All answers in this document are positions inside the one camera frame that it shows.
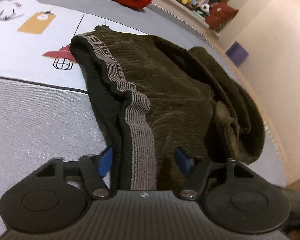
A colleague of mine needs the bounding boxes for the dark olive corduroy pants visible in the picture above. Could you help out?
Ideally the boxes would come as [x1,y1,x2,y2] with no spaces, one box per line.
[70,30,265,191]

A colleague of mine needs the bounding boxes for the grey printed bed sheet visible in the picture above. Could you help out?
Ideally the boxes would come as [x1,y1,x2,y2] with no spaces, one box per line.
[0,0,288,240]

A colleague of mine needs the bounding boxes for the purple box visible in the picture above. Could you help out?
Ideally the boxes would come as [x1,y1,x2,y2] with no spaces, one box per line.
[226,41,249,67]

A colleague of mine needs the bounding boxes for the dark red cushion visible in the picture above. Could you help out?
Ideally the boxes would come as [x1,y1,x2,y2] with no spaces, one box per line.
[205,2,239,30]

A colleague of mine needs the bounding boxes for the panda plush toy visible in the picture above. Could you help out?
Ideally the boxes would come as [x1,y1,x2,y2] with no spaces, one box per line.
[198,3,211,17]

